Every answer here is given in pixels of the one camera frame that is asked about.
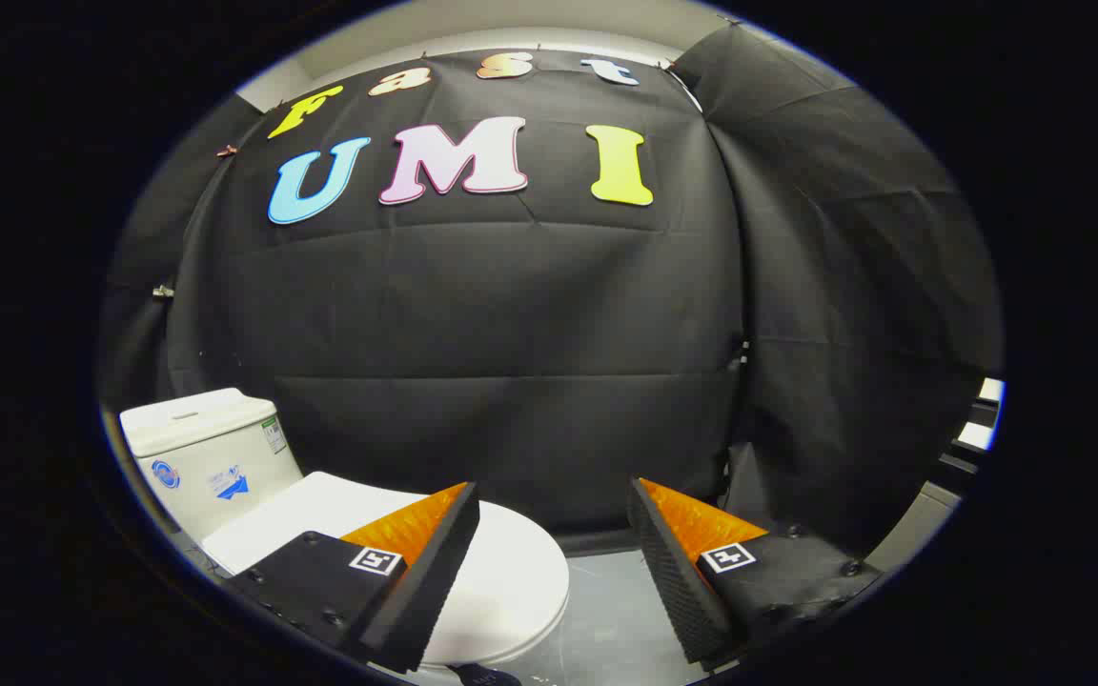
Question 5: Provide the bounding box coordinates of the white and black panel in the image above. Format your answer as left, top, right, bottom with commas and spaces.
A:
949, 376, 1006, 460

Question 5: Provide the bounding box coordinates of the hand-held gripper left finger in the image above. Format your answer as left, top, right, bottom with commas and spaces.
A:
225, 481, 480, 675

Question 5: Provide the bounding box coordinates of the white toilet lid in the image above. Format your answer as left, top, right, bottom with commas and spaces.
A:
201, 472, 571, 668

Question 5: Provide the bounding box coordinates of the white ceramic toilet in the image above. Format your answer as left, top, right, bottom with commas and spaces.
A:
120, 388, 569, 685

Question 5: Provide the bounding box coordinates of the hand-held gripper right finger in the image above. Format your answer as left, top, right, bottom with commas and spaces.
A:
627, 476, 885, 668

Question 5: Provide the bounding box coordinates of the black backdrop cloth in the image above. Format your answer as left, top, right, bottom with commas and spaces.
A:
96, 24, 1006, 563

